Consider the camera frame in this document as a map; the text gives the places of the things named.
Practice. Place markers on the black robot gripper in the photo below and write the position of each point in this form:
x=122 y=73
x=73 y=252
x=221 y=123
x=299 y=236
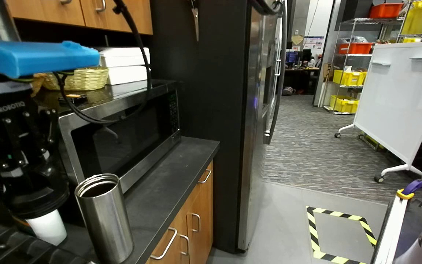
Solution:
x=31 y=177

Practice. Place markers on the silver steel bottle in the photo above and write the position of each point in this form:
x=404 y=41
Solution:
x=100 y=199

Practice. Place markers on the white spray bottle green top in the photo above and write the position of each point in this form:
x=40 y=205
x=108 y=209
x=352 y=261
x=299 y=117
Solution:
x=48 y=227

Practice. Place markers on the yellow basket on microwave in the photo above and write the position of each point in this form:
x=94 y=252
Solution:
x=78 y=79

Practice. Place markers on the black steel microwave oven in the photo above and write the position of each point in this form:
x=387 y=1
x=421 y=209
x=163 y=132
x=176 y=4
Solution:
x=144 y=126

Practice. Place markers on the white boxes on microwave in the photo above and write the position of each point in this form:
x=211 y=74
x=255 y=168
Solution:
x=126 y=68

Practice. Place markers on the upper wooden cabinets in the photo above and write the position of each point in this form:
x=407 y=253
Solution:
x=89 y=13

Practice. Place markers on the stainless steel refrigerator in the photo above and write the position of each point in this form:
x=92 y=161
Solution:
x=267 y=33

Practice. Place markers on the black yellow floor tape square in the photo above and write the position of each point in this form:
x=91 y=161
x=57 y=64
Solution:
x=340 y=237

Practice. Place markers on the white pole purple cap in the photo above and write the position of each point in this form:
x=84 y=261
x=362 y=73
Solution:
x=390 y=234

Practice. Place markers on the white rolling whiteboard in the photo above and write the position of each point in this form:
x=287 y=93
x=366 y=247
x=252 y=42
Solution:
x=390 y=104

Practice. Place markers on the metal shelf with yellow bins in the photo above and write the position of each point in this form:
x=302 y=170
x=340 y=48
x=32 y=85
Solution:
x=359 y=26

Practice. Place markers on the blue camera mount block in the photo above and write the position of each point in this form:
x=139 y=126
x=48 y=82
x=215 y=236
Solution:
x=25 y=57

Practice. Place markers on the wooden cabinet drawer with handles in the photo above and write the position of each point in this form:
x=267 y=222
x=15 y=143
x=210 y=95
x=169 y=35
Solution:
x=189 y=236

